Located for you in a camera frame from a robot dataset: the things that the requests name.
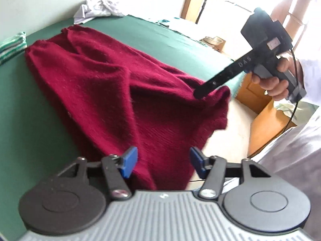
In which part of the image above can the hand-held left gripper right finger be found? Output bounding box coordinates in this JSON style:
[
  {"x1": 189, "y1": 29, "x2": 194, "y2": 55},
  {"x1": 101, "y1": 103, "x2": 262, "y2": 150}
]
[{"x1": 190, "y1": 147, "x2": 272, "y2": 199}]

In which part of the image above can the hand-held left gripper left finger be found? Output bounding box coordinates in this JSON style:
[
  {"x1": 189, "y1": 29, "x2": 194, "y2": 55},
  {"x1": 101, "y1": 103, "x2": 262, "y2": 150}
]
[{"x1": 56, "y1": 146, "x2": 138, "y2": 201}]

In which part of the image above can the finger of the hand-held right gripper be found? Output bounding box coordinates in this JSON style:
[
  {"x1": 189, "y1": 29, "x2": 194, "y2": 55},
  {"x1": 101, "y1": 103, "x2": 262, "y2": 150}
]
[{"x1": 193, "y1": 63, "x2": 239, "y2": 100}]

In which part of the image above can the red knitted sweater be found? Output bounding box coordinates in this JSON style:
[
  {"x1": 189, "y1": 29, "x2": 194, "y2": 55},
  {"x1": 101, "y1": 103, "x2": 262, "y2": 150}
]
[{"x1": 24, "y1": 26, "x2": 232, "y2": 191}]

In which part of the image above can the person's right forearm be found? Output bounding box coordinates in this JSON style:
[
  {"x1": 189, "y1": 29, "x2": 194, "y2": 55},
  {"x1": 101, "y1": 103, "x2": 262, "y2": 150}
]
[{"x1": 295, "y1": 58, "x2": 321, "y2": 106}]

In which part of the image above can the person's right hand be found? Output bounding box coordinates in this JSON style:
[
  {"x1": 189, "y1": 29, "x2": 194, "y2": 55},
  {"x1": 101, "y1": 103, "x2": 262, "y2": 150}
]
[{"x1": 251, "y1": 55, "x2": 297, "y2": 101}]

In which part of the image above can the metal bowl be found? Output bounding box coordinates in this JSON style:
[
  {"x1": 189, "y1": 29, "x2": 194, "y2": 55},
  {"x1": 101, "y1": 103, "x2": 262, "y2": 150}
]
[{"x1": 204, "y1": 36, "x2": 225, "y2": 48}]

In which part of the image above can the wooden cabinet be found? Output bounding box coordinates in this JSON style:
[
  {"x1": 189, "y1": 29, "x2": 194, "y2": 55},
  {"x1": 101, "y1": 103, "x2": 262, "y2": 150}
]
[{"x1": 236, "y1": 79, "x2": 299, "y2": 156}]

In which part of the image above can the teal patterned cloth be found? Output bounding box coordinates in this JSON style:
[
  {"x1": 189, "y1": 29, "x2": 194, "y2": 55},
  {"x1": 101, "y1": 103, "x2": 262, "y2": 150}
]
[{"x1": 154, "y1": 17, "x2": 182, "y2": 29}]

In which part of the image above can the person's white shirt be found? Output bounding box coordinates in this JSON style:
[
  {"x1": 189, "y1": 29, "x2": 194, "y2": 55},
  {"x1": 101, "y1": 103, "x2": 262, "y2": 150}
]
[{"x1": 254, "y1": 100, "x2": 321, "y2": 241}]

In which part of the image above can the white crumpled garment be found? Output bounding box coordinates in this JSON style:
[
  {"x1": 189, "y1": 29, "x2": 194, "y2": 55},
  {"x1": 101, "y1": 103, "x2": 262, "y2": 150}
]
[{"x1": 73, "y1": 0, "x2": 126, "y2": 25}]

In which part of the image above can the green striped folded cloth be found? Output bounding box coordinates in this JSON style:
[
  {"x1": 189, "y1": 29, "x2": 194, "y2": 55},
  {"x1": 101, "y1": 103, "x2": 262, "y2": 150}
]
[{"x1": 0, "y1": 31, "x2": 27, "y2": 66}]

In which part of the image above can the wooden door frame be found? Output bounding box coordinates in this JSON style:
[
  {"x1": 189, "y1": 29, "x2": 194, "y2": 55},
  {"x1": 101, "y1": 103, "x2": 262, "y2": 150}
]
[{"x1": 182, "y1": 0, "x2": 210, "y2": 24}]

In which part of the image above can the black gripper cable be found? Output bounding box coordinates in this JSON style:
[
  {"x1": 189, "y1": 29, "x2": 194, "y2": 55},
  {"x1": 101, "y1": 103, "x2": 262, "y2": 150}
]
[{"x1": 247, "y1": 48, "x2": 300, "y2": 157}]

